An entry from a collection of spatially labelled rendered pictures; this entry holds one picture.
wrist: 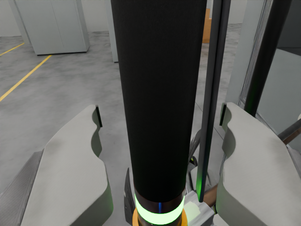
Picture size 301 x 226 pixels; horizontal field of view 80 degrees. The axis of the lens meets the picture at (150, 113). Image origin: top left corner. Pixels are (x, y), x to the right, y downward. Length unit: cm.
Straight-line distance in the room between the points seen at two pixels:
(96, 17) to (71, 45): 515
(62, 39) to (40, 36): 69
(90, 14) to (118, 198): 1130
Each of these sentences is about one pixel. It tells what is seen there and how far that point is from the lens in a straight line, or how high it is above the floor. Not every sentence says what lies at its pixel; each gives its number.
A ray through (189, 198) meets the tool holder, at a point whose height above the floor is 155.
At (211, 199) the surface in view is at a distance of 21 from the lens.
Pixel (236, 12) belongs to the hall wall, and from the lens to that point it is 1440.
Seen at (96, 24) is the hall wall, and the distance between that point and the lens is 1245.
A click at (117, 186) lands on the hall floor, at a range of 215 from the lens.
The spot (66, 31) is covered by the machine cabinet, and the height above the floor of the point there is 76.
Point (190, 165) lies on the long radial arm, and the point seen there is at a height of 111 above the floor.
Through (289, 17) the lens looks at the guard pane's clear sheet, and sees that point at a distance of 132.
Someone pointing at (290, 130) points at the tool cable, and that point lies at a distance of 32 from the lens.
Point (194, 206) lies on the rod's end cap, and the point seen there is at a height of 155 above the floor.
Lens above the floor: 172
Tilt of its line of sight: 33 degrees down
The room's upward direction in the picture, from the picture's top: 2 degrees counter-clockwise
